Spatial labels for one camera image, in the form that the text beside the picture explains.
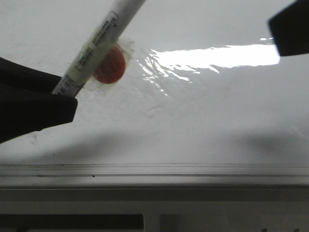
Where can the red round magnet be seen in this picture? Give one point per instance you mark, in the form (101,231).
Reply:
(112,68)

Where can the white whiteboard marker pen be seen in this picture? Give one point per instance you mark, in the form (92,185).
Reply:
(96,48)

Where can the grey frame under whiteboard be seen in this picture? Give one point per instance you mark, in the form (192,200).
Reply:
(283,209)

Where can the white glossy whiteboard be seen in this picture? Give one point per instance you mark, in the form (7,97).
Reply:
(205,101)

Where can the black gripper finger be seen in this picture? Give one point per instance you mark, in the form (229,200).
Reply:
(290,29)
(27,103)

